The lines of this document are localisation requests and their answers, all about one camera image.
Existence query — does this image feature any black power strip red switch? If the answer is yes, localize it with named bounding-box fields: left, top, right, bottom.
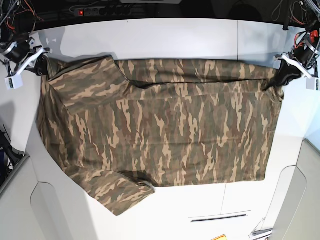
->
left=69, top=5, right=132, bottom=17

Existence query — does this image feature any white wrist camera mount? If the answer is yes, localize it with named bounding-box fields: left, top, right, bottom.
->
left=275, top=53, right=320, bottom=91
left=0, top=37, right=52, bottom=90

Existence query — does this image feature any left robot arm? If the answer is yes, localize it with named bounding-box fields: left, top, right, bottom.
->
left=275, top=0, right=320, bottom=86

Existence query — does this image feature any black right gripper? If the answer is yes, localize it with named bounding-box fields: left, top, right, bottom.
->
left=2, top=41, right=49, bottom=76

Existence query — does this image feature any yellow object at bottom edge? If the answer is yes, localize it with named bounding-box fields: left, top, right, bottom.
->
left=212, top=234, right=227, bottom=240

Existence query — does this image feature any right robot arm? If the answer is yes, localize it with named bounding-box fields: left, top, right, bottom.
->
left=0, top=0, right=292, bottom=96

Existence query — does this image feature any grey device at bottom right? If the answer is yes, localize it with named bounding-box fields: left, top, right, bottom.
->
left=248, top=217, right=273, bottom=240

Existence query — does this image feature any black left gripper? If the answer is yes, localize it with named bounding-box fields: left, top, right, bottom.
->
left=263, top=42, right=320, bottom=91

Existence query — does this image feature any camouflage T-shirt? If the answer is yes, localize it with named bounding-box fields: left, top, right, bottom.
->
left=37, top=56, right=284, bottom=216

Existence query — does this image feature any black stand at left edge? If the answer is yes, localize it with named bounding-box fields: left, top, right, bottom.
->
left=0, top=125, right=25, bottom=178

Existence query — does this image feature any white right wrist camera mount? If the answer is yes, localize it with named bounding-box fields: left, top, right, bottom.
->
left=0, top=37, right=52, bottom=90

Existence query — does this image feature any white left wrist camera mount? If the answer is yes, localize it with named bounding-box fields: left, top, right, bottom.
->
left=275, top=53, right=320, bottom=91

